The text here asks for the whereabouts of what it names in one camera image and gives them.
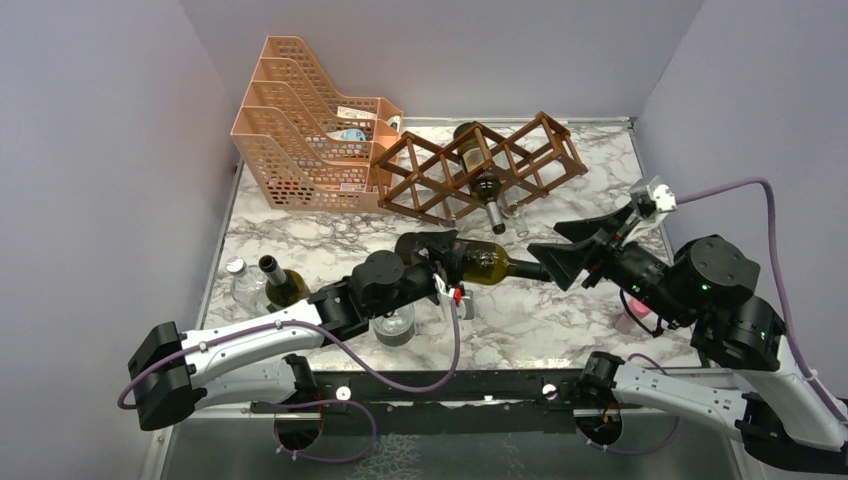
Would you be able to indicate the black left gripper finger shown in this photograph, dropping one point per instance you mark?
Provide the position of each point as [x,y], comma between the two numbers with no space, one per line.
[428,247]
[451,271]

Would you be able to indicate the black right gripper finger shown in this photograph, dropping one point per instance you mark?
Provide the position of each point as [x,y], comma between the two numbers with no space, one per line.
[565,262]
[612,228]

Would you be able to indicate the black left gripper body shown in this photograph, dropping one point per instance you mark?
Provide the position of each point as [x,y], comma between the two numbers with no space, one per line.
[419,281]

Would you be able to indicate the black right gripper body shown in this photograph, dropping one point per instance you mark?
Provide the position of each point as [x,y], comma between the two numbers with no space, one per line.
[639,273]

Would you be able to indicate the green wine bottle white label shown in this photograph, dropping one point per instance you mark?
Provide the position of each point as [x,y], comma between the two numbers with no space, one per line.
[488,263]

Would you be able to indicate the clear round jug dark liquid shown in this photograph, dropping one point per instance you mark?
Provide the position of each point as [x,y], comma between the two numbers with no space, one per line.
[396,328]

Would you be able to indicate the clear glass bottle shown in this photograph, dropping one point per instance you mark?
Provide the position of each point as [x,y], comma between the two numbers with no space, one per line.
[519,221]

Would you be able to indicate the green wine bottle silver neck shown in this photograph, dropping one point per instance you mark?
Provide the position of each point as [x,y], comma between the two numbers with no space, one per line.
[283,287]

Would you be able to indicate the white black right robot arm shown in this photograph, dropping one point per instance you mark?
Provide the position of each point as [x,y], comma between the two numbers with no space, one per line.
[710,288]

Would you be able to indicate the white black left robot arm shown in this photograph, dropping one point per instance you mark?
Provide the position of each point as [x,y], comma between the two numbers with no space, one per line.
[173,373]

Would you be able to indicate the pink capped bottle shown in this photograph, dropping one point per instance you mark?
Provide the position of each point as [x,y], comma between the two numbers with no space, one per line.
[632,314]

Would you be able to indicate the brown wooden wine rack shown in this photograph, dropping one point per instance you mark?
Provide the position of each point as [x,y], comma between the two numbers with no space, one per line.
[479,169]

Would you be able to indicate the clear bottle silver cap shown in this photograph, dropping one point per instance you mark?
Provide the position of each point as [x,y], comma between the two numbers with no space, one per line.
[247,286]

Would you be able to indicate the blue round item in organizer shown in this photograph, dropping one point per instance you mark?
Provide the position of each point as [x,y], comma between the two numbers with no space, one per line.
[349,134]

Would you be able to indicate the peach plastic file organizer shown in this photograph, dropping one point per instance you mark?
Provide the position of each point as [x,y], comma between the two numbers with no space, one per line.
[280,131]

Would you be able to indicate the white box in organizer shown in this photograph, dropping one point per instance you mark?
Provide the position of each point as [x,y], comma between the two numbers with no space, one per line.
[354,113]

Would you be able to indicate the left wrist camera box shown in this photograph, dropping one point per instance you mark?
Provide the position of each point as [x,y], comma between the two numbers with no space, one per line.
[454,301]

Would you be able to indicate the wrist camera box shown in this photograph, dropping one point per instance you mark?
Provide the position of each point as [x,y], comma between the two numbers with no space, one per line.
[454,301]
[652,199]

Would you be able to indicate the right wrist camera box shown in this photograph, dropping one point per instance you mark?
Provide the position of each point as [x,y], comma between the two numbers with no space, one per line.
[652,199]

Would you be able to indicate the black mounting rail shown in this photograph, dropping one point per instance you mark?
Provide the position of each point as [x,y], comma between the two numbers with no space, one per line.
[347,403]

